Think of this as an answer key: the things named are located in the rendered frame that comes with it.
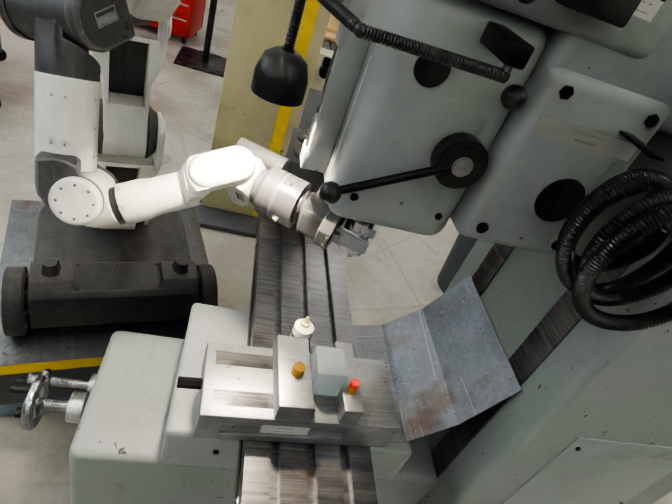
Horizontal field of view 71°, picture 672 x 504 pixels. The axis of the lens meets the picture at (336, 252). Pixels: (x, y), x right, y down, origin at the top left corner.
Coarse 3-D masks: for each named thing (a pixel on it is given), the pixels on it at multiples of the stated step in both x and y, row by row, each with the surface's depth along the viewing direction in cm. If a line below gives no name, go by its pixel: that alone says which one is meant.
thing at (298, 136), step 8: (296, 128) 140; (296, 136) 136; (304, 136) 134; (296, 144) 129; (288, 152) 127; (296, 152) 126; (296, 160) 125; (288, 168) 125; (296, 168) 125; (304, 176) 126; (312, 176) 126; (320, 176) 126; (312, 184) 127; (320, 184) 127
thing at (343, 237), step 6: (342, 228) 79; (336, 234) 79; (342, 234) 79; (348, 234) 79; (354, 234) 79; (336, 240) 80; (342, 240) 80; (348, 240) 80; (354, 240) 79; (360, 240) 79; (348, 246) 80; (354, 246) 80; (360, 246) 79; (366, 246) 79; (360, 252) 80
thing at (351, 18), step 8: (320, 0) 51; (328, 0) 49; (336, 0) 49; (328, 8) 49; (336, 8) 48; (344, 8) 47; (336, 16) 48; (344, 16) 46; (352, 16) 46; (344, 24) 46; (352, 24) 45; (352, 32) 46
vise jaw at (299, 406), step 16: (288, 336) 87; (288, 352) 84; (304, 352) 86; (288, 368) 82; (288, 384) 79; (304, 384) 80; (288, 400) 77; (304, 400) 78; (288, 416) 78; (304, 416) 78
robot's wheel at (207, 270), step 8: (200, 264) 159; (208, 264) 160; (200, 272) 154; (208, 272) 154; (200, 280) 154; (208, 280) 153; (216, 280) 154; (208, 288) 152; (216, 288) 153; (208, 296) 151; (216, 296) 152; (208, 304) 152; (216, 304) 153
